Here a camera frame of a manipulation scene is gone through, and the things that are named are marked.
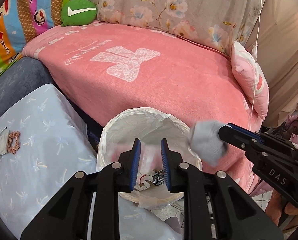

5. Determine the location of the grey sock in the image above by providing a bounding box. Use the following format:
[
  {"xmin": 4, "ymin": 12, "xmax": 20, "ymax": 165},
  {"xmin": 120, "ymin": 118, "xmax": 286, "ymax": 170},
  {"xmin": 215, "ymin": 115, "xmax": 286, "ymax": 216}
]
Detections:
[{"xmin": 187, "ymin": 120, "xmax": 229, "ymax": 167}]

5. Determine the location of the pink patterned scrunchie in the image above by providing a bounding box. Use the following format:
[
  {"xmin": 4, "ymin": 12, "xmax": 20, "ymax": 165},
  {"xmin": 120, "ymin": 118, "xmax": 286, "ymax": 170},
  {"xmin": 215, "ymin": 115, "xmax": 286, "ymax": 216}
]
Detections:
[{"xmin": 7, "ymin": 131, "xmax": 21, "ymax": 155}]

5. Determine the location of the small grey drawstring pouch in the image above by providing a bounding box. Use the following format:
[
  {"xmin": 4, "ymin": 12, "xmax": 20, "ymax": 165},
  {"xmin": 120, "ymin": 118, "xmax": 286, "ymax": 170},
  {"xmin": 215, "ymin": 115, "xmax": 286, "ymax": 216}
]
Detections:
[{"xmin": 0, "ymin": 127, "xmax": 9, "ymax": 163}]

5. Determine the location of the white cloth piece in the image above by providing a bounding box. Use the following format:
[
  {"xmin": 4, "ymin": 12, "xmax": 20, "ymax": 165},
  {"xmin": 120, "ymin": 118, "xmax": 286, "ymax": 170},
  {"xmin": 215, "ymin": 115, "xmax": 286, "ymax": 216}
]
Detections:
[{"xmin": 134, "ymin": 173, "xmax": 153, "ymax": 191}]

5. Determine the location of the leopard print ribbon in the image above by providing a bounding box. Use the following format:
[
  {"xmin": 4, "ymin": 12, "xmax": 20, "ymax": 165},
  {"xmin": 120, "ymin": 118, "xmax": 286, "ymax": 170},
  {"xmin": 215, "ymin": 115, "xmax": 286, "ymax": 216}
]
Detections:
[{"xmin": 152, "ymin": 170, "xmax": 165, "ymax": 186}]

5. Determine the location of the white bag lined trash bin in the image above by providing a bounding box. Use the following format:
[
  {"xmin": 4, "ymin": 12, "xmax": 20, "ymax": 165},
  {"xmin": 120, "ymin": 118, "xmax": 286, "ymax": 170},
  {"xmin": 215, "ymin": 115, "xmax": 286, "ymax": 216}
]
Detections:
[{"xmin": 96, "ymin": 107, "xmax": 202, "ymax": 209}]

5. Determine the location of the person's right hand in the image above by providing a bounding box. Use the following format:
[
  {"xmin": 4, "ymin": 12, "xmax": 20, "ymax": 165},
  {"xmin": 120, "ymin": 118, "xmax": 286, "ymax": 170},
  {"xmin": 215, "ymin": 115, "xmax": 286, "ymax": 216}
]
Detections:
[{"xmin": 265, "ymin": 190, "xmax": 298, "ymax": 229}]

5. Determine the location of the small pink white pillow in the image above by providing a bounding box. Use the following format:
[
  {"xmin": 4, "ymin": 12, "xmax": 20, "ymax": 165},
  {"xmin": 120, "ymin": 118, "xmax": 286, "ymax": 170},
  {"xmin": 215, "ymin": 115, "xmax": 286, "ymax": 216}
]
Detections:
[{"xmin": 231, "ymin": 41, "xmax": 269, "ymax": 120}]

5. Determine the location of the light blue palm-print cloth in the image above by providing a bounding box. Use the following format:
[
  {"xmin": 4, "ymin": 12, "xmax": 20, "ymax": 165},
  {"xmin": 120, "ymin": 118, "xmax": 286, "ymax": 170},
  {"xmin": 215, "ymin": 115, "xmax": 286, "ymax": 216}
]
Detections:
[{"xmin": 0, "ymin": 84, "xmax": 96, "ymax": 238}]

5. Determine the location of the grey floral bed cover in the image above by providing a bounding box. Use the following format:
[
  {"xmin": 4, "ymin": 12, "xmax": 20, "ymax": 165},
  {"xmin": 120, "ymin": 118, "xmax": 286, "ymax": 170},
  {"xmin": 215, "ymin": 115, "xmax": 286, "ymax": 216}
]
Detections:
[{"xmin": 90, "ymin": 0, "xmax": 265, "ymax": 55}]

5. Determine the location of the pink towel blanket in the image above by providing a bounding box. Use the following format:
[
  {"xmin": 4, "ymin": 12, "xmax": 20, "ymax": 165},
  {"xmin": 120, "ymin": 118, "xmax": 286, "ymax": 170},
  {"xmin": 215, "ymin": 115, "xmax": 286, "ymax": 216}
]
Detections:
[{"xmin": 22, "ymin": 21, "xmax": 264, "ymax": 196}]

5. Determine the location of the blue-grey velvet cushion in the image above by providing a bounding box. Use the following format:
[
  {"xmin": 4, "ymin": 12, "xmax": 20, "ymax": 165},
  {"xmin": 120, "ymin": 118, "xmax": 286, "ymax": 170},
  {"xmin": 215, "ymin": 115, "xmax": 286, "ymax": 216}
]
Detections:
[{"xmin": 0, "ymin": 57, "xmax": 54, "ymax": 117}]

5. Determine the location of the green round plush cushion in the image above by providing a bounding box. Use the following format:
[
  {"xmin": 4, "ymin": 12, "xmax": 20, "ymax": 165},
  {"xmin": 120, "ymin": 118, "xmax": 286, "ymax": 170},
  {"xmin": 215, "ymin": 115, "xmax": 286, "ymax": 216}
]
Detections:
[{"xmin": 61, "ymin": 0, "xmax": 97, "ymax": 26}]

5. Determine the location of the striped monkey cartoon pillow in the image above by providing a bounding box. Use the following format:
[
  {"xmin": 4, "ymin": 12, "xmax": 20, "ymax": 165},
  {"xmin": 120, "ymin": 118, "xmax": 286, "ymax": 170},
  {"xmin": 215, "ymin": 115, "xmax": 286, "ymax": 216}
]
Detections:
[{"xmin": 0, "ymin": 0, "xmax": 69, "ymax": 76}]

